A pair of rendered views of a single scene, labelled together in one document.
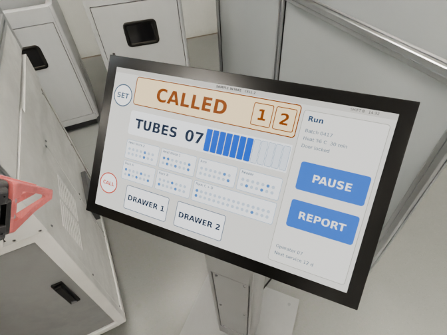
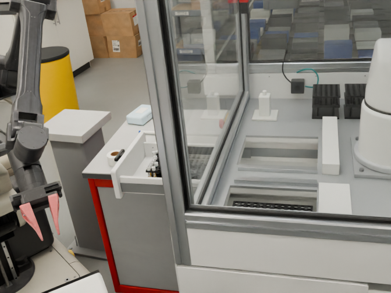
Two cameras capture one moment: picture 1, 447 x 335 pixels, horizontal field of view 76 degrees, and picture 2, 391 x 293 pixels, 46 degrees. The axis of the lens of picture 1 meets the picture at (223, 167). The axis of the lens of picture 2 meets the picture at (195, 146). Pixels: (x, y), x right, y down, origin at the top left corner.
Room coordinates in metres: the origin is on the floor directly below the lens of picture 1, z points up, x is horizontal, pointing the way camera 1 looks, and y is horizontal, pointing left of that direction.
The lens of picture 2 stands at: (1.01, -0.10, 1.67)
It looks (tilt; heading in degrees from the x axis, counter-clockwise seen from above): 28 degrees down; 130
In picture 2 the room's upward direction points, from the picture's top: 6 degrees counter-clockwise
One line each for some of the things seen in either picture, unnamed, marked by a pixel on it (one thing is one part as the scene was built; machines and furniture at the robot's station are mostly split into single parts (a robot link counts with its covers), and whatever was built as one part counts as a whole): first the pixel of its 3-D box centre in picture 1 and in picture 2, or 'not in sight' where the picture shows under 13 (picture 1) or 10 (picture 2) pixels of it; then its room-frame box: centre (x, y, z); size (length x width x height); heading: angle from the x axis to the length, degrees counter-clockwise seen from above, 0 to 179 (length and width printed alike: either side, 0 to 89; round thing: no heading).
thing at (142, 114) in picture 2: not in sight; (142, 114); (-0.51, 1.32, 0.78); 0.15 x 0.10 x 0.04; 102
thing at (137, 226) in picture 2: not in sight; (181, 208); (-0.24, 1.22, 0.38); 0.62 x 0.58 x 0.76; 113
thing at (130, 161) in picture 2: not in sight; (131, 163); (-0.09, 0.84, 0.87); 0.29 x 0.02 x 0.11; 113
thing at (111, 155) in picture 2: not in sight; (116, 157); (-0.31, 0.95, 0.78); 0.07 x 0.07 x 0.04
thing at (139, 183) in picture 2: not in sight; (188, 168); (0.10, 0.92, 0.86); 0.40 x 0.26 x 0.06; 23
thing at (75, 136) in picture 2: not in sight; (88, 185); (-0.82, 1.14, 0.38); 0.30 x 0.30 x 0.76; 18
